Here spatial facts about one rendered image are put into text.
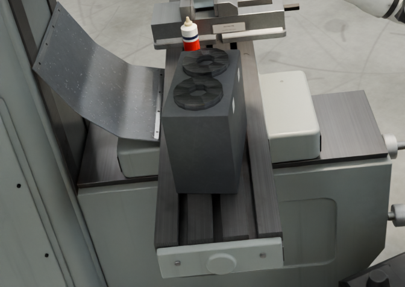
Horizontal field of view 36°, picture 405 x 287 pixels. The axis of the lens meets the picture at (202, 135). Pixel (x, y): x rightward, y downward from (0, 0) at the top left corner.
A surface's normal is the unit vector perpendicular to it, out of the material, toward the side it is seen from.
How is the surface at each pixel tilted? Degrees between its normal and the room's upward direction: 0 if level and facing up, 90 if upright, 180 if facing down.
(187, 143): 90
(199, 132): 90
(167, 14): 0
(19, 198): 88
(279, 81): 0
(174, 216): 0
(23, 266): 88
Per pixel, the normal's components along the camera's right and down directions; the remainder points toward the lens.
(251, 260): 0.01, 0.62
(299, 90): -0.12, -0.78
